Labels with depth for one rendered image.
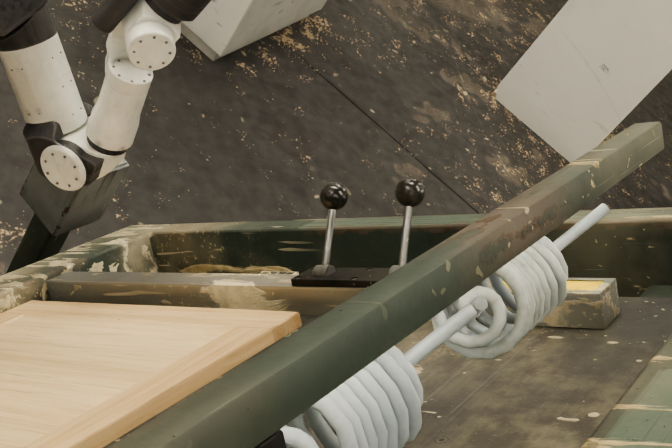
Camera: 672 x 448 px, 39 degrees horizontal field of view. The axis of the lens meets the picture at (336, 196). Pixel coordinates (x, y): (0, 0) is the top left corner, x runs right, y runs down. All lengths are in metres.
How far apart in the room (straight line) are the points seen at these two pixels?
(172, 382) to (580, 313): 0.45
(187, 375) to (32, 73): 0.58
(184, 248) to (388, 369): 1.29
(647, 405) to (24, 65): 1.07
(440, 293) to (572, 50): 4.42
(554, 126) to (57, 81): 3.74
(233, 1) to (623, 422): 3.25
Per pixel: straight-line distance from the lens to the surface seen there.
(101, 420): 1.02
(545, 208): 0.50
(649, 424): 0.61
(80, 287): 1.57
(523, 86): 4.93
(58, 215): 1.87
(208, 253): 1.68
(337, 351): 0.35
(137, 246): 1.76
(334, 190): 1.23
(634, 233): 1.25
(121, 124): 1.43
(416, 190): 1.17
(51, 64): 1.46
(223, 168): 3.45
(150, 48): 1.32
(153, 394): 1.05
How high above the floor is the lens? 2.14
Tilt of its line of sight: 36 degrees down
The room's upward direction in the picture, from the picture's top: 37 degrees clockwise
